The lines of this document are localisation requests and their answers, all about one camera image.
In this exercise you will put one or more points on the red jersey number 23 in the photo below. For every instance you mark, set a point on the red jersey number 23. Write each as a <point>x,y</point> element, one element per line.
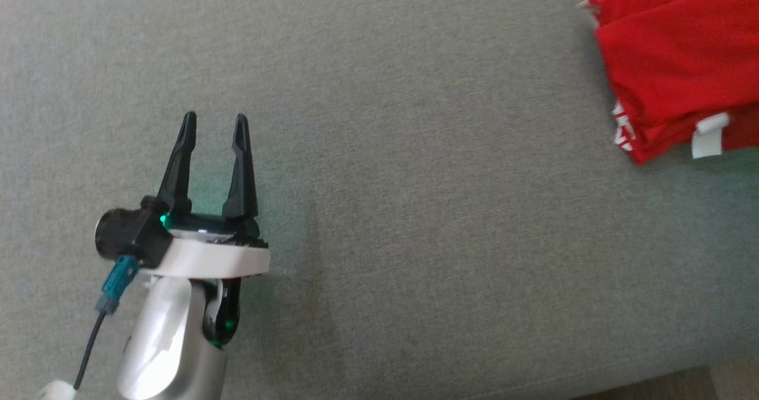
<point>682,62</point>

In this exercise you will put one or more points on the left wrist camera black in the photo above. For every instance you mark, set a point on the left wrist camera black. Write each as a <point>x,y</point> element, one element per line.
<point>127,234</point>

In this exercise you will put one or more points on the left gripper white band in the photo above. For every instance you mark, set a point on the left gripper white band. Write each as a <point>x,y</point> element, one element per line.
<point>219,258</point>

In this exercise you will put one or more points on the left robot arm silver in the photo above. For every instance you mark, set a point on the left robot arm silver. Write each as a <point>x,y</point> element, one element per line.
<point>166,341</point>

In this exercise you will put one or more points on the large grey sofa seat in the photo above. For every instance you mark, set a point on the large grey sofa seat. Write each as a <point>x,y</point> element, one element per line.
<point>415,210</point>

